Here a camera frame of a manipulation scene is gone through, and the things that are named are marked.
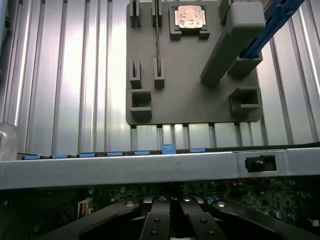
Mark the green motherboard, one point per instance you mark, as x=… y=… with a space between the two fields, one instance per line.
x=262 y=197

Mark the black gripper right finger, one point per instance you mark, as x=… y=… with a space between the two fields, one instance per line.
x=197 y=220

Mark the grey parts rack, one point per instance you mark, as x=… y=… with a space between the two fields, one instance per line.
x=187 y=75

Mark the silver CPU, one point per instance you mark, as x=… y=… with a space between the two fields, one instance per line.
x=187 y=16

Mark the open black PC case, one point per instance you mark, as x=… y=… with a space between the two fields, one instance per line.
x=150 y=170

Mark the blue expansion slot clip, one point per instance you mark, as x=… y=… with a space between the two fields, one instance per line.
x=87 y=155
x=168 y=148
x=115 y=154
x=142 y=152
x=198 y=150
x=32 y=157
x=60 y=156

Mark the white power connector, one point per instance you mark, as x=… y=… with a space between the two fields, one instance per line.
x=82 y=207

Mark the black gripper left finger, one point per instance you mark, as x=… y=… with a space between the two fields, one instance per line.
x=157 y=220

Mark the hard disk drive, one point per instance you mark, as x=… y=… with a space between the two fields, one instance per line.
x=262 y=37

